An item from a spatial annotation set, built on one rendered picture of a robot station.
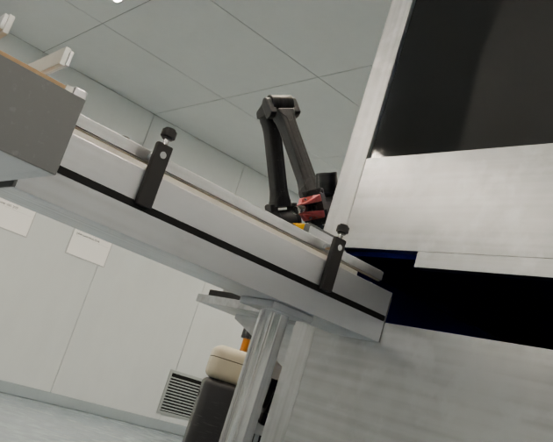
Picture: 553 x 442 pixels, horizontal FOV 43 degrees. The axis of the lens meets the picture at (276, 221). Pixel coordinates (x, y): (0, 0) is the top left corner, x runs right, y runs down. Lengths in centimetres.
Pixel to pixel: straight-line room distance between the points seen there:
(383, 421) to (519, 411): 24
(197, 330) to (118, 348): 92
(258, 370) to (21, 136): 59
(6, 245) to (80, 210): 568
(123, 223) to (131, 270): 613
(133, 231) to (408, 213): 57
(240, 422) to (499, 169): 60
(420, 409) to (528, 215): 35
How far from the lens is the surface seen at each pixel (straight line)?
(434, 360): 118
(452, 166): 130
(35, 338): 676
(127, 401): 727
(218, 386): 258
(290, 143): 219
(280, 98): 227
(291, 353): 141
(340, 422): 128
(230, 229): 103
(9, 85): 72
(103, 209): 93
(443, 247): 124
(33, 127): 72
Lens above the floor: 71
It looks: 13 degrees up
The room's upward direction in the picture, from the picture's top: 18 degrees clockwise
